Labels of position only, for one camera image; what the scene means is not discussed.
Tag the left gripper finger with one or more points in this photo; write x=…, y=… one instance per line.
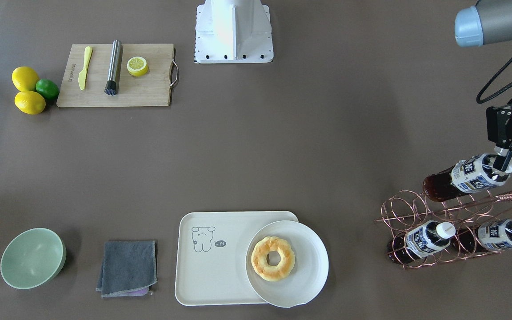
x=503, y=160

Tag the tea bottle top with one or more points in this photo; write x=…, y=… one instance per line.
x=466, y=177

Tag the tea bottle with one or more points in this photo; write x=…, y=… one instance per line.
x=493, y=236
x=425, y=240
x=466, y=177

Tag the tea bottle front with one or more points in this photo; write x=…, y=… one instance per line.
x=493, y=236
x=425, y=240

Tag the cream tray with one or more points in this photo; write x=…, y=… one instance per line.
x=211, y=256

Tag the white plate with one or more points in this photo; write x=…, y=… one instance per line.
x=309, y=273

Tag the donut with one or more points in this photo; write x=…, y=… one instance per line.
x=259, y=258

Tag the wooden cutting board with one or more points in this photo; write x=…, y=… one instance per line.
x=154, y=89

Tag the half lemon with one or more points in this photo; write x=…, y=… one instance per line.
x=137, y=66

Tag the grey folded cloth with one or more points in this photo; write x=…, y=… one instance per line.
x=128, y=268

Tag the steel muddler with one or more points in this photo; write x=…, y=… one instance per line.
x=111, y=87

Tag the yellow plastic knife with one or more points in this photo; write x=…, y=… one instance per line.
x=82, y=77

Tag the green lime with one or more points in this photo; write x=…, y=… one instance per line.
x=47, y=88

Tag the yellow lemon lower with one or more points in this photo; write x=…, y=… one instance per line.
x=30, y=102

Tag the yellow lemon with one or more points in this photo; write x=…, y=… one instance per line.
x=25, y=78
x=30, y=102

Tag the green bowl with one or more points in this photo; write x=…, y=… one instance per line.
x=32, y=258

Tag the yellow lemon upper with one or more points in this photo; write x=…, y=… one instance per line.
x=25, y=78

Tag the copper wire bottle rack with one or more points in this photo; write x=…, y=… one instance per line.
x=407, y=210

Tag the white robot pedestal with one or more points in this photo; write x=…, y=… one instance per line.
x=233, y=32

